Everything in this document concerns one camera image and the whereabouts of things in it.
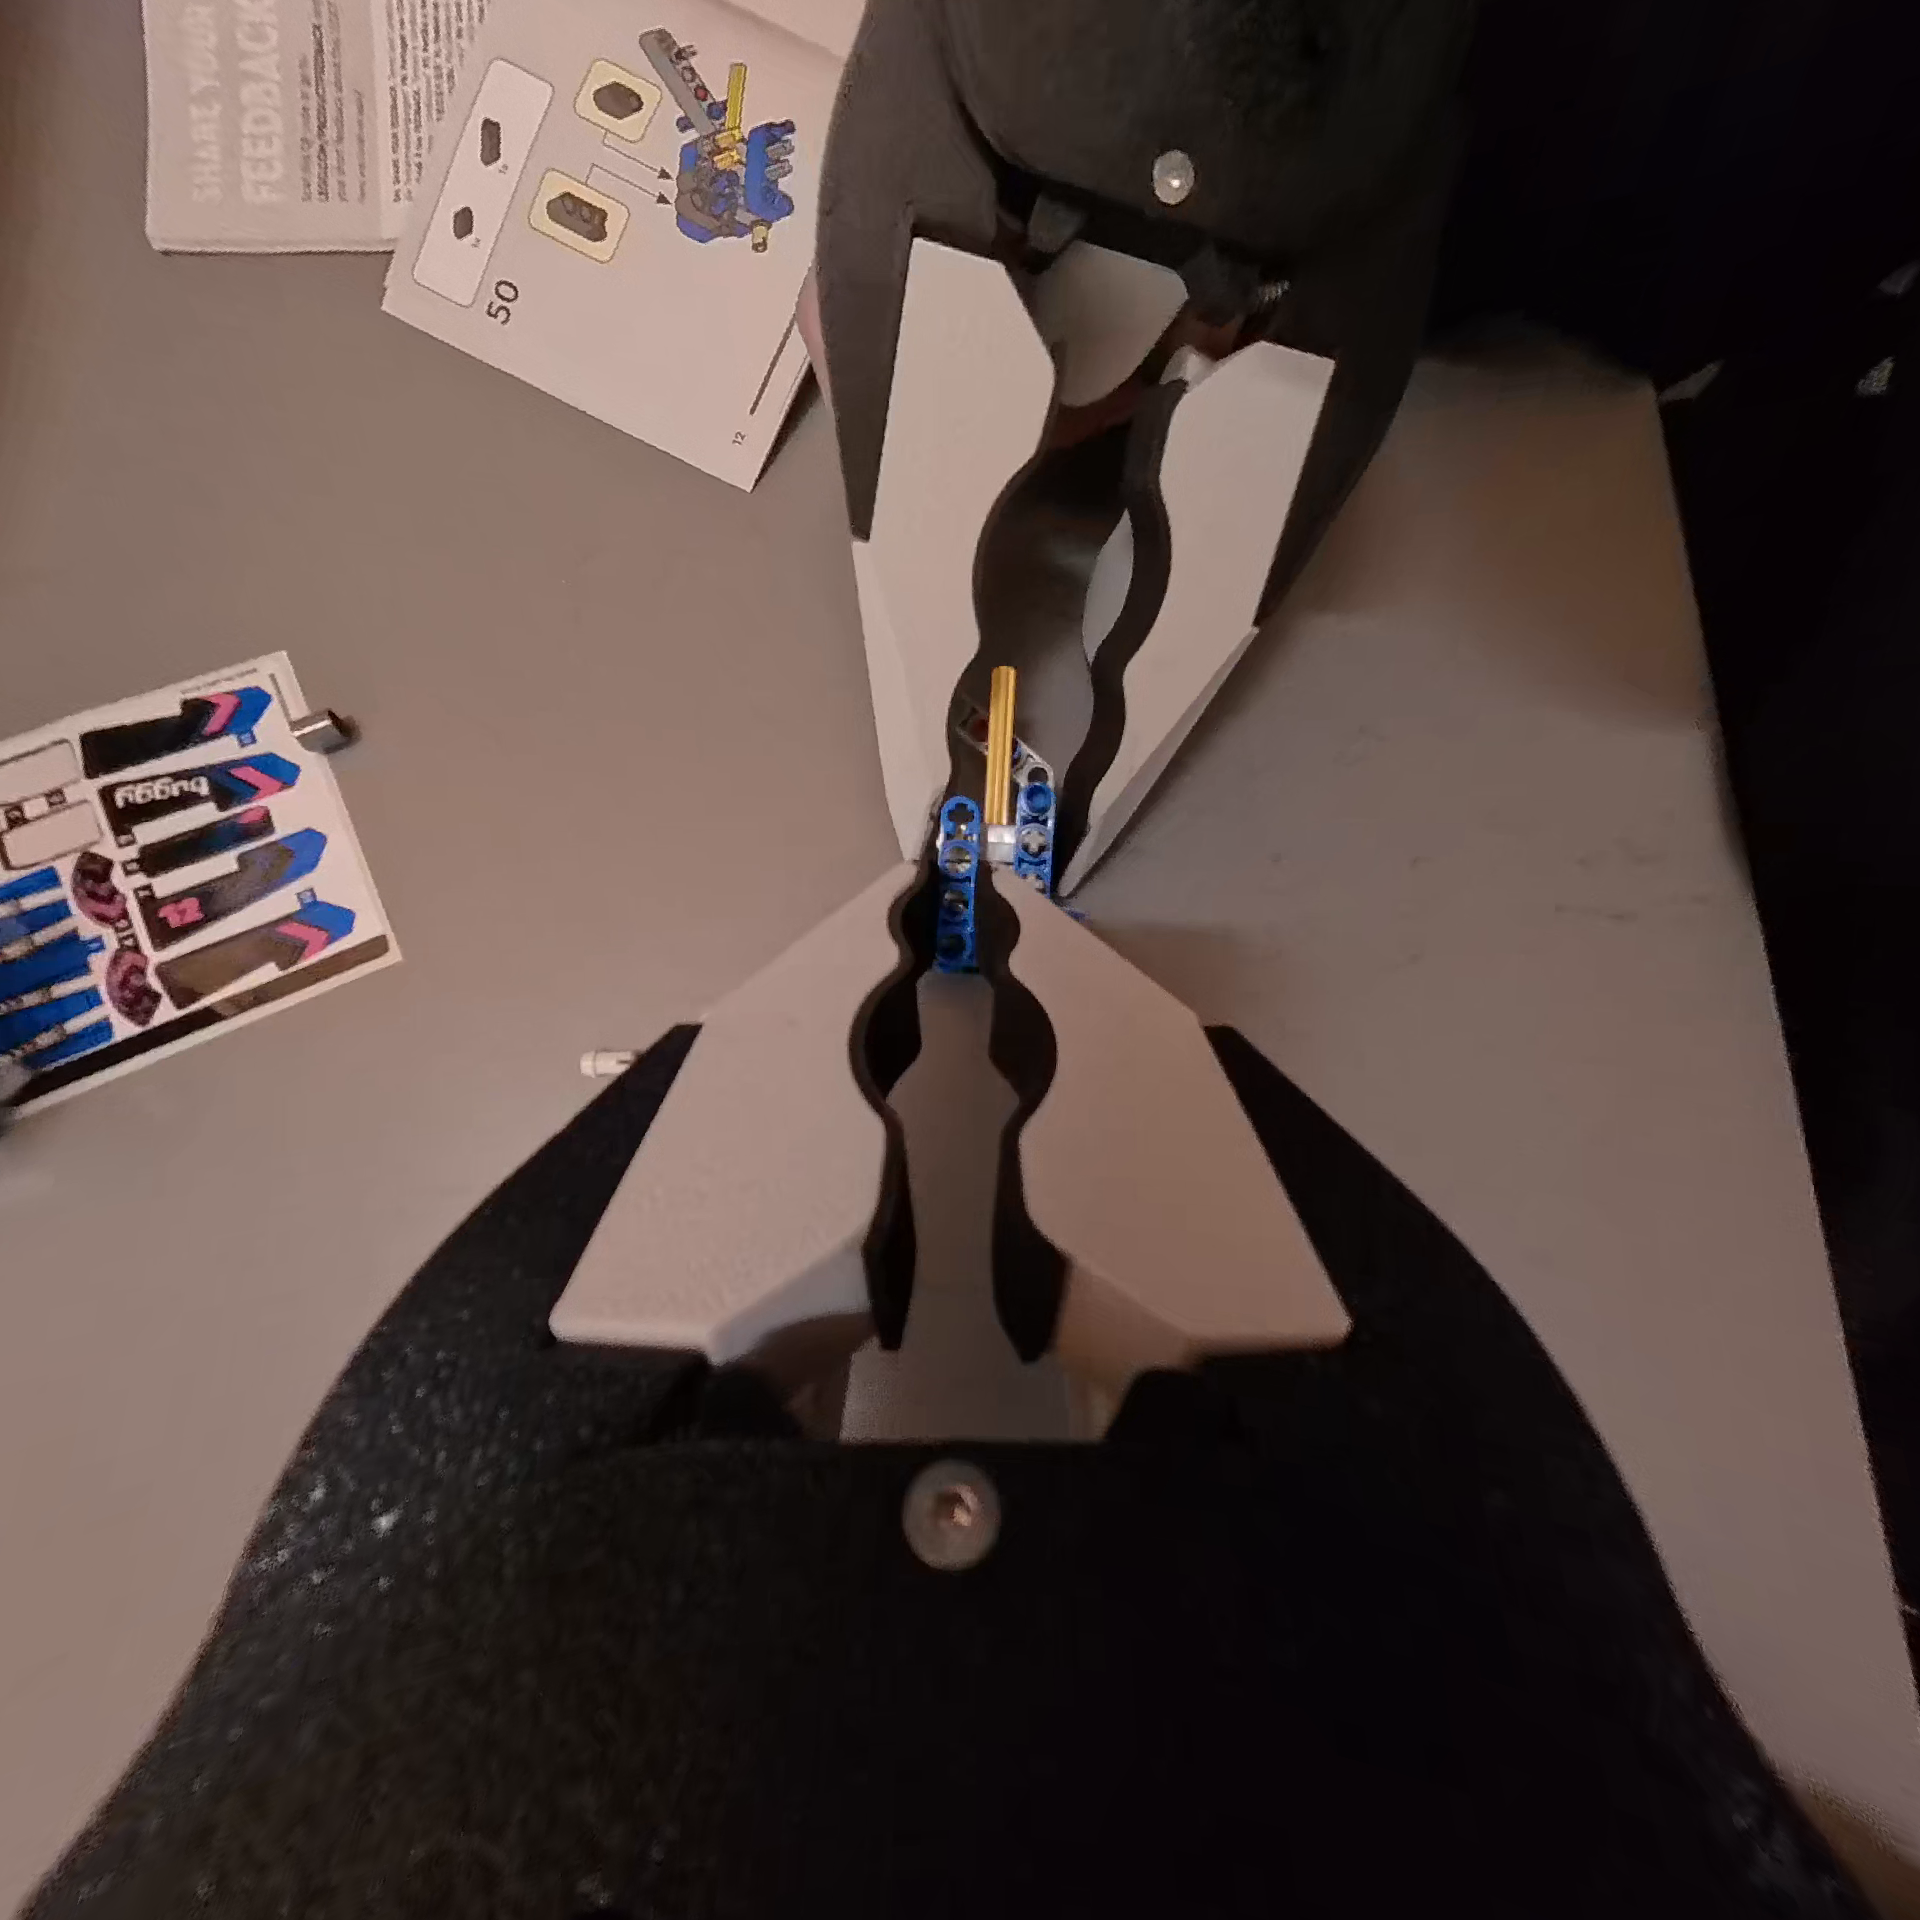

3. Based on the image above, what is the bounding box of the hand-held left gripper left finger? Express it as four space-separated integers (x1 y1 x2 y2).
548 863 940 1373

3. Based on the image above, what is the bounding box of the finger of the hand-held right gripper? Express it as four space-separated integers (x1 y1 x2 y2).
1054 347 1343 888
852 238 1086 863

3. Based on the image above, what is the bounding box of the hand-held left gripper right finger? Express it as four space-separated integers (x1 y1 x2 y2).
967 863 1355 1373

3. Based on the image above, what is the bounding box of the blue grey lego sub-assembly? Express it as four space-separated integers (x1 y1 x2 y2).
943 668 1100 903

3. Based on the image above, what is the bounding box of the blue L-shaped lego liftarm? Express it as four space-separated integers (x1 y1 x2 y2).
933 795 991 974

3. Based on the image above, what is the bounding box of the lego instruction booklet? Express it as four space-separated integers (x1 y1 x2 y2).
382 0 888 493

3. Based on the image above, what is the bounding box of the lego sticker sheet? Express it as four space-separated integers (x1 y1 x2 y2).
0 646 405 1120

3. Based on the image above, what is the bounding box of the feedback leaflet with minifigure print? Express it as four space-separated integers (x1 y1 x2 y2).
142 0 496 254

